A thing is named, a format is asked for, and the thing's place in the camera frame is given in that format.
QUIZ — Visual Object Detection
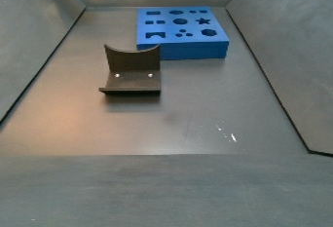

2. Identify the black curved holder stand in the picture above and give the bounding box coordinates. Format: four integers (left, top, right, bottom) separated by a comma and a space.
99, 45, 162, 95

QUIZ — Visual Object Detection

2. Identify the blue shape sorter block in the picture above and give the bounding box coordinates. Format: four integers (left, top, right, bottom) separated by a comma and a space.
137, 7, 229, 60

